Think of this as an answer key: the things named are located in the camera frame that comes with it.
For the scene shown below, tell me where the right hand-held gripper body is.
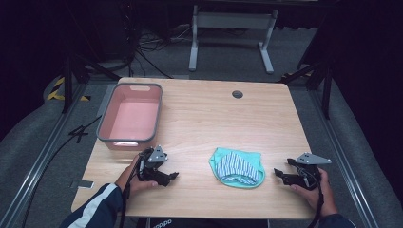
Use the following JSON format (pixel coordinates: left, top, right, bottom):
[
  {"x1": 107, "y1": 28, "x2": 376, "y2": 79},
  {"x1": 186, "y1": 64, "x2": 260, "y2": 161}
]
[{"x1": 295, "y1": 152, "x2": 333, "y2": 191}]

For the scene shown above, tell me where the black floor cable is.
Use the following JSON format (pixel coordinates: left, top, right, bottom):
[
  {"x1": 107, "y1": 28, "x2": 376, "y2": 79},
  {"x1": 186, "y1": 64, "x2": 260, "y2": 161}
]
[{"x1": 19, "y1": 115, "x2": 103, "y2": 228}]

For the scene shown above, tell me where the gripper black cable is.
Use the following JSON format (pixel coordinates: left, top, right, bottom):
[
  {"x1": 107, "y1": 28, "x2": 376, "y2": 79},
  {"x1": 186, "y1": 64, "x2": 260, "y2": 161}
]
[
  {"x1": 118, "y1": 154, "x2": 143, "y2": 228},
  {"x1": 308, "y1": 169, "x2": 325, "y2": 228}
]

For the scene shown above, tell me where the white metal table frame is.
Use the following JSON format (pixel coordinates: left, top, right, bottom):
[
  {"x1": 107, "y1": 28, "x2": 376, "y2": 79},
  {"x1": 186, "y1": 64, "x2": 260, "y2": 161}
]
[{"x1": 188, "y1": 4, "x2": 280, "y2": 76}]

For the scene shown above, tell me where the bundle of black cables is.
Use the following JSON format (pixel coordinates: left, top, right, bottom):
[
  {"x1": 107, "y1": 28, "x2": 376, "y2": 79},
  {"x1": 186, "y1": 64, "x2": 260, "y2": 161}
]
[{"x1": 122, "y1": 0, "x2": 194, "y2": 80}]

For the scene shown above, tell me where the yellow black floor tape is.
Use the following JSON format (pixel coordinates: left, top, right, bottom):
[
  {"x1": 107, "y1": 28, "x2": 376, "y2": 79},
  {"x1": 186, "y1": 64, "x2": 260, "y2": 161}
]
[{"x1": 47, "y1": 76, "x2": 92, "y2": 103}]

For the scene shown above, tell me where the black tape cross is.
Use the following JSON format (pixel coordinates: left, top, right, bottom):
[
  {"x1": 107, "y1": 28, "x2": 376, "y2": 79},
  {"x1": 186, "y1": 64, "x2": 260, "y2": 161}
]
[{"x1": 67, "y1": 124, "x2": 90, "y2": 144}]

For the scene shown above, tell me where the pink plastic basin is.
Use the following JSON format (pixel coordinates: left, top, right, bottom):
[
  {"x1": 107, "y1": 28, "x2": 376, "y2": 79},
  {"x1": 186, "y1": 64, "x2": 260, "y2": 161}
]
[{"x1": 96, "y1": 82, "x2": 163, "y2": 152}]

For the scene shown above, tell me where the person's left hand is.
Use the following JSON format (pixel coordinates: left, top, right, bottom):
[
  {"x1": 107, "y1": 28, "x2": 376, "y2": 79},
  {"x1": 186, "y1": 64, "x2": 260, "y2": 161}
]
[{"x1": 115, "y1": 154, "x2": 159, "y2": 198}]

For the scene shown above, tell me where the aluminium floor rail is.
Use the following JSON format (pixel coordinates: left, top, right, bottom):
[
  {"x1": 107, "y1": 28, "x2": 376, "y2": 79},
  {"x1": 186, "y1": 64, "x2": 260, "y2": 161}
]
[
  {"x1": 307, "y1": 88, "x2": 380, "y2": 228},
  {"x1": 0, "y1": 81, "x2": 119, "y2": 228}
]

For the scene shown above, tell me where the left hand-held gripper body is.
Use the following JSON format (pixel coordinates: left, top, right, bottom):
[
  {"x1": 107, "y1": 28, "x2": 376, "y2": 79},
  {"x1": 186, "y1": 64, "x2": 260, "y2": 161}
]
[{"x1": 137, "y1": 144, "x2": 169, "y2": 182}]

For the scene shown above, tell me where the person's right hand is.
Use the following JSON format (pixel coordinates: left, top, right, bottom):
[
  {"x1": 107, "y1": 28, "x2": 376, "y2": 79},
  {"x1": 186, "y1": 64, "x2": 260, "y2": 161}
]
[{"x1": 289, "y1": 167, "x2": 338, "y2": 219}]

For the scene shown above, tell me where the grey tape piece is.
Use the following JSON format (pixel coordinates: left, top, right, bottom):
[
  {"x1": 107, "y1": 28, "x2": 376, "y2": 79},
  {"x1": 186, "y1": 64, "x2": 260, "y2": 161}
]
[{"x1": 69, "y1": 179, "x2": 95, "y2": 190}]

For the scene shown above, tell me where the black metal stand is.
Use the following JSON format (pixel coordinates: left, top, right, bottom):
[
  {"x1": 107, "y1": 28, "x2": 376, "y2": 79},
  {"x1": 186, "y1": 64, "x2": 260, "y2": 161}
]
[
  {"x1": 278, "y1": 59, "x2": 335, "y2": 121},
  {"x1": 61, "y1": 52, "x2": 122, "y2": 115}
]

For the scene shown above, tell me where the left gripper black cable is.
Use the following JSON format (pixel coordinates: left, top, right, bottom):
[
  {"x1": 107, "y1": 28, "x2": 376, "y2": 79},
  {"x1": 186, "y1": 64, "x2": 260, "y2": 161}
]
[{"x1": 118, "y1": 154, "x2": 143, "y2": 228}]

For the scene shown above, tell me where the teal striped underwear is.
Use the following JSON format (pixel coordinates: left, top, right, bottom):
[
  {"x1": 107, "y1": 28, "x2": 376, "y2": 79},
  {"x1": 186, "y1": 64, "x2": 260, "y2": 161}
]
[{"x1": 207, "y1": 146, "x2": 266, "y2": 190}]

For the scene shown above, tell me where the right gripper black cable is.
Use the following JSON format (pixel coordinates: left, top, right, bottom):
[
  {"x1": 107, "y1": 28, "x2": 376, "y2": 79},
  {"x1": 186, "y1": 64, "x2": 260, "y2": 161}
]
[{"x1": 308, "y1": 169, "x2": 325, "y2": 228}]

